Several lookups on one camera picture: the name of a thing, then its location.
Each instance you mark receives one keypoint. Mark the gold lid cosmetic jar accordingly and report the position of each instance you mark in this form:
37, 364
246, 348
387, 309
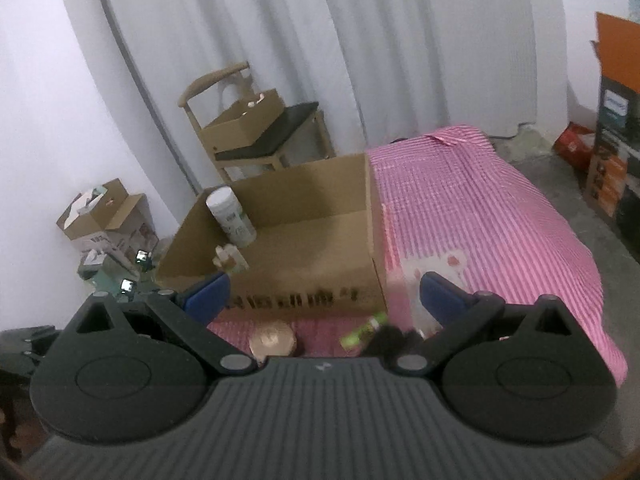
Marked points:
272, 340

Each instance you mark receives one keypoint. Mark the white capped bottle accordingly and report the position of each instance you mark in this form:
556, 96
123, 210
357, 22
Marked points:
232, 220

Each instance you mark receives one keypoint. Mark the open flap cardboard box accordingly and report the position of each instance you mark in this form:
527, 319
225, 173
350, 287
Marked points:
115, 200

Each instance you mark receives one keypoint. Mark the red bag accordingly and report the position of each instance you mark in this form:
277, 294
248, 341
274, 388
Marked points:
575, 145

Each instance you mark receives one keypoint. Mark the large printed cardboard box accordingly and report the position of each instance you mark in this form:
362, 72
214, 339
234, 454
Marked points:
310, 240

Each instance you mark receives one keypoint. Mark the wooden chair black seat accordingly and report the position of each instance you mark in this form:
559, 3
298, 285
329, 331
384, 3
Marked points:
200, 85

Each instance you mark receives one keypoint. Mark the small glossy cube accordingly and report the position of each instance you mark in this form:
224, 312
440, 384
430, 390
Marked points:
142, 257
126, 285

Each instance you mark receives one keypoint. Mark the grey wall pipe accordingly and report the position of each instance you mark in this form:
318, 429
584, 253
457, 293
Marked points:
131, 65

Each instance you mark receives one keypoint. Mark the green lip balm tube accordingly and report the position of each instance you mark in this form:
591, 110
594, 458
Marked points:
362, 332

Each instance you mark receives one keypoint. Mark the pink checked bear blanket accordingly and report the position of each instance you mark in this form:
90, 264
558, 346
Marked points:
500, 210

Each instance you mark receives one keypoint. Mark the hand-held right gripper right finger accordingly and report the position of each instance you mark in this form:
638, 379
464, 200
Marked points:
442, 296

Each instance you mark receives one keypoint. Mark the green folding rack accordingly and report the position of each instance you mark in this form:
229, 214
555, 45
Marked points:
100, 277

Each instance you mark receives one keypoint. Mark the green dropper bottle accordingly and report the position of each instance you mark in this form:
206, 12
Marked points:
230, 260

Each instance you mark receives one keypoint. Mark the orange black appliance carton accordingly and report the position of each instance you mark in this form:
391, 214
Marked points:
615, 160

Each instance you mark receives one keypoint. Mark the small cardboard box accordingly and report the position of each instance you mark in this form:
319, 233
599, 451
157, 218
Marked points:
240, 125

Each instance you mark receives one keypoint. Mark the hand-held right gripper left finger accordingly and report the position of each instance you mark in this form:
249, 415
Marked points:
207, 295

